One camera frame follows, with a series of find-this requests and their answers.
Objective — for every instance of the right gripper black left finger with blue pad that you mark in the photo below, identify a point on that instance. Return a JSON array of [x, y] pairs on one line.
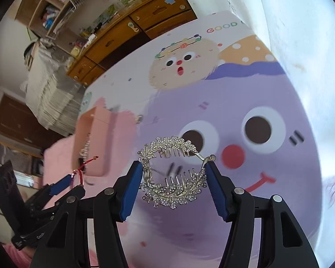
[[65, 241]]

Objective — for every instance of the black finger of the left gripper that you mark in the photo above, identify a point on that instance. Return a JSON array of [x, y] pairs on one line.
[[41, 215]]

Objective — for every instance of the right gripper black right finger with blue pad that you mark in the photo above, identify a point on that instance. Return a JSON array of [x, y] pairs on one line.
[[282, 242]]

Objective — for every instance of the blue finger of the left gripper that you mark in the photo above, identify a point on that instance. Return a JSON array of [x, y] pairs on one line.
[[60, 185]]

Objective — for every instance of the rhinestone leaf hair comb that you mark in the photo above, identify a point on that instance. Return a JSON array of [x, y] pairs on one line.
[[176, 186]]

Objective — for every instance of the pink plastic organizer box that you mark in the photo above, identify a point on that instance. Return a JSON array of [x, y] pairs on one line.
[[93, 127]]

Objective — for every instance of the white lace covered furniture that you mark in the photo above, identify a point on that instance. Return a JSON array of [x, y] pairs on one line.
[[53, 97]]

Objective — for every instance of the cartoon printed table mat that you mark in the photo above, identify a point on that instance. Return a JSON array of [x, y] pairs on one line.
[[213, 82]]

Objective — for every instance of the wooden drawer cabinet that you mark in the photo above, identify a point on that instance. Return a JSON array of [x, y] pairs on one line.
[[135, 25]]

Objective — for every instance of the small gold ring charm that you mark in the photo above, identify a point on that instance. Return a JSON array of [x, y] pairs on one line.
[[138, 119]]

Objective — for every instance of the wall shelf with items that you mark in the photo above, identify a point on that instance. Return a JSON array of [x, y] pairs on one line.
[[45, 17]]

